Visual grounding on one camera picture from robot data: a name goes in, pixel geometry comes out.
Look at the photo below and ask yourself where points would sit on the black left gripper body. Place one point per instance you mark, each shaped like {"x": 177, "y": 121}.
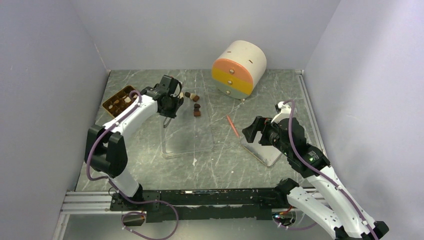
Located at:
{"x": 170, "y": 111}

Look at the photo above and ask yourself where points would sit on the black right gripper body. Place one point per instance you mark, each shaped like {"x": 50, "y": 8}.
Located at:
{"x": 284, "y": 147}

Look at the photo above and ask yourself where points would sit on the black metal tongs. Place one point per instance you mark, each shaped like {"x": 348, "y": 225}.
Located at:
{"x": 166, "y": 122}

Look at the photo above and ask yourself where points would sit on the gold chocolate tin box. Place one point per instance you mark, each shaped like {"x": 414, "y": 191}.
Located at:
{"x": 120, "y": 101}

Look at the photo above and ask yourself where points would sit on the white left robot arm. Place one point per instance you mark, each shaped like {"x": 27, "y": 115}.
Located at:
{"x": 106, "y": 151}

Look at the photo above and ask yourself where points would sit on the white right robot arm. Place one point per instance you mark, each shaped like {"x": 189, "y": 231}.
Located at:
{"x": 342, "y": 217}

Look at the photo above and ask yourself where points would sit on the silver tin lid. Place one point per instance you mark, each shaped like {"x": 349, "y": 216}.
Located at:
{"x": 265, "y": 154}

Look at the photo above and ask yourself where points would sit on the red pen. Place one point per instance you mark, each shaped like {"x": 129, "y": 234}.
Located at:
{"x": 232, "y": 126}

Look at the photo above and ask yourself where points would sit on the clear plastic tray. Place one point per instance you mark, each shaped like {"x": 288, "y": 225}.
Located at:
{"x": 187, "y": 134}

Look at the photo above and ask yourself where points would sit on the round pastel drawer cabinet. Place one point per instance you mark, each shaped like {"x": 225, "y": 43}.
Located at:
{"x": 237, "y": 71}

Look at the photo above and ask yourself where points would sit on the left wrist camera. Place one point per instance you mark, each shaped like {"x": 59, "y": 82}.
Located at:
{"x": 169, "y": 86}

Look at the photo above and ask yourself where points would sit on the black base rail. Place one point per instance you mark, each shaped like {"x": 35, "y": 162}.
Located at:
{"x": 238, "y": 203}

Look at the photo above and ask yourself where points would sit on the aluminium frame rail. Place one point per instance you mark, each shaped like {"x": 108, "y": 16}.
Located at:
{"x": 81, "y": 203}

